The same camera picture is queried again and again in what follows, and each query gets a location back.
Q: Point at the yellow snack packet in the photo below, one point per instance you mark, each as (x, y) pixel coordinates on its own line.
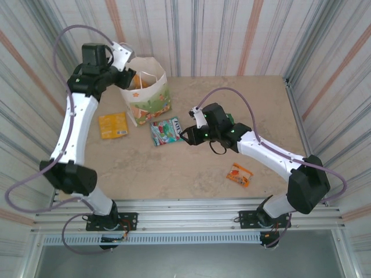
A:
(111, 124)

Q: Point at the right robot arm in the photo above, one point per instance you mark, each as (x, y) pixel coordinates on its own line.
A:
(269, 153)

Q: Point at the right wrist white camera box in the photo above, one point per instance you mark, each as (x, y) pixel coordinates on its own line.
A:
(199, 118)

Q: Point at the small orange snack packet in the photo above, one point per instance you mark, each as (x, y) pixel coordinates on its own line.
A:
(239, 175)

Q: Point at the white paper bag floral print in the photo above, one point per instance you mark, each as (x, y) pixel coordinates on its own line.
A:
(150, 107)

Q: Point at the aluminium rail frame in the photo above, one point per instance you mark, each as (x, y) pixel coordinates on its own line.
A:
(188, 214)

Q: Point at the teal red candy packet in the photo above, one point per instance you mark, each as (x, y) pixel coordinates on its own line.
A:
(165, 130)

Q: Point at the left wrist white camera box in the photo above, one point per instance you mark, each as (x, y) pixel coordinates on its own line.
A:
(121, 55)

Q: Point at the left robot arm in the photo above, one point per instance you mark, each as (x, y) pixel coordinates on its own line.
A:
(75, 124)

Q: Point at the green snack packet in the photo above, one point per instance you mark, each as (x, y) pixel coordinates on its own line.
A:
(229, 118)

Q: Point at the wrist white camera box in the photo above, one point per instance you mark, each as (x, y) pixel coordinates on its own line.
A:
(121, 55)
(199, 118)

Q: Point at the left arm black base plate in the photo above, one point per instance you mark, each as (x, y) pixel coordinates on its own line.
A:
(130, 220)

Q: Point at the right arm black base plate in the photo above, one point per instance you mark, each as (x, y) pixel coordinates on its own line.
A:
(246, 218)

